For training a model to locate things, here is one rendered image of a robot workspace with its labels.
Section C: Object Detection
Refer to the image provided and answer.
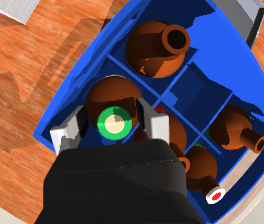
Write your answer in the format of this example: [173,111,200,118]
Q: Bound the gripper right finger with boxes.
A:
[135,98,169,144]

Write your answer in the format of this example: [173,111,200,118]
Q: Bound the blue plastic crate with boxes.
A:
[32,0,264,224]

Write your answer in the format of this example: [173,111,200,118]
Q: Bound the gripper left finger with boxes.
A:
[50,105,89,156]

